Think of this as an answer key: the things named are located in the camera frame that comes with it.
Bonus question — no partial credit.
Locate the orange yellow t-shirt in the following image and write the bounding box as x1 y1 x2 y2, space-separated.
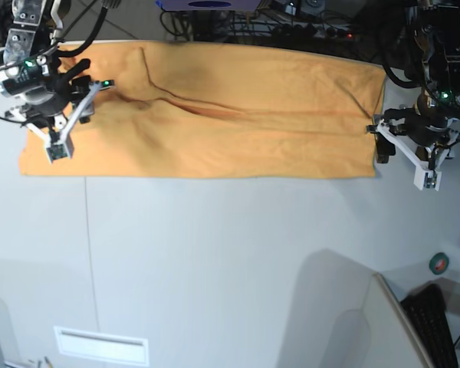
19 41 385 179

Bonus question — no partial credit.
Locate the green tape roll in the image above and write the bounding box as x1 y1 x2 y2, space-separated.
429 252 449 275

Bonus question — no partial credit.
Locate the black power strip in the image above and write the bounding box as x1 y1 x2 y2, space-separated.
278 22 360 41

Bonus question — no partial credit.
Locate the white partition panel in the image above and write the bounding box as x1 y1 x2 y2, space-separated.
363 274 433 367

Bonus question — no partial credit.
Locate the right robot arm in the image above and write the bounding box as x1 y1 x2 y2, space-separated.
0 1 120 162

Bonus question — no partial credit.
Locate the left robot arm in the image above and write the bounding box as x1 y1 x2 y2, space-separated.
366 1 460 190

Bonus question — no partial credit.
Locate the black keyboard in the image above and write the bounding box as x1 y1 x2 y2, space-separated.
401 284 458 368

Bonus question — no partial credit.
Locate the white cable tray slot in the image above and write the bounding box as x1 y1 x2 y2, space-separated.
54 326 150 367

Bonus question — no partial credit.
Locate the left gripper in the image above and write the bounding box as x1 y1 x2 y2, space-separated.
366 107 460 191

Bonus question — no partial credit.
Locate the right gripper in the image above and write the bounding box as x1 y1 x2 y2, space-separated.
5 57 114 163

